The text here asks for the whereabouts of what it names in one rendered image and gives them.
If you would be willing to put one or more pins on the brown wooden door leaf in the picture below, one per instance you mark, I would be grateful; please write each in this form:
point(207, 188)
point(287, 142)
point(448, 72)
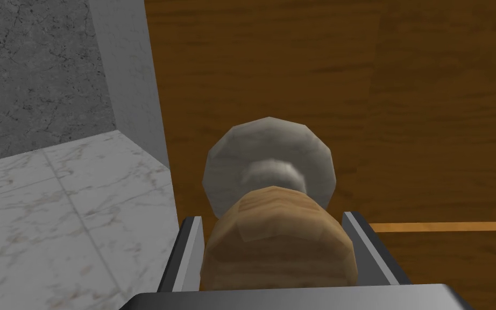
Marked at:
point(403, 107)

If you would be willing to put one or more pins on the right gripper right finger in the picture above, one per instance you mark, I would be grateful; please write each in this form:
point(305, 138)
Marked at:
point(370, 258)

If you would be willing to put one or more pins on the grey and wooden door knob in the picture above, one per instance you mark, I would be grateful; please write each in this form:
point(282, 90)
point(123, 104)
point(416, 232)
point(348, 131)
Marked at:
point(274, 206)

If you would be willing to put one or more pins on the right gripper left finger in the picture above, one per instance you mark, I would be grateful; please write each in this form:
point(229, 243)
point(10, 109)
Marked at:
point(185, 258)

